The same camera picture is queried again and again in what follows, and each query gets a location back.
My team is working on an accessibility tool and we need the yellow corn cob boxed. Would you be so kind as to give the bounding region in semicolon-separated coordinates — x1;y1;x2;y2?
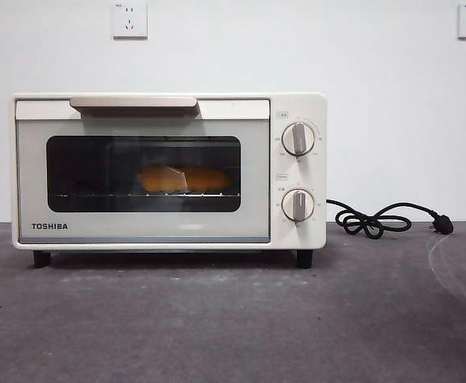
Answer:
136;165;234;192

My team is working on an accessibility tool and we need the oven door with beige handle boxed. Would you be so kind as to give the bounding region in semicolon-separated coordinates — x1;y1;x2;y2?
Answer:
15;95;272;244

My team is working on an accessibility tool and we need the small oven control knob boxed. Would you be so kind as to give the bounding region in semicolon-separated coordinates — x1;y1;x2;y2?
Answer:
281;188;316;223

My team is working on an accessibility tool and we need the large oven control knob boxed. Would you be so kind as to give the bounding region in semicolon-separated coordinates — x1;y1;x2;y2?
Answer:
281;121;317;157

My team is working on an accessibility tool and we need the cream toaster oven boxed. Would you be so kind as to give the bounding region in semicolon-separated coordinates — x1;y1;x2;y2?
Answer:
10;92;328;269

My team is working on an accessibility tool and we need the metal wire oven rack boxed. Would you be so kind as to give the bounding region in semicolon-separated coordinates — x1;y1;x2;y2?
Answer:
53;191;240;199

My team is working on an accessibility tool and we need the black power cable with plug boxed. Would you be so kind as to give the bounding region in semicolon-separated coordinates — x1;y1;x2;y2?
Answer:
326;198;455;236

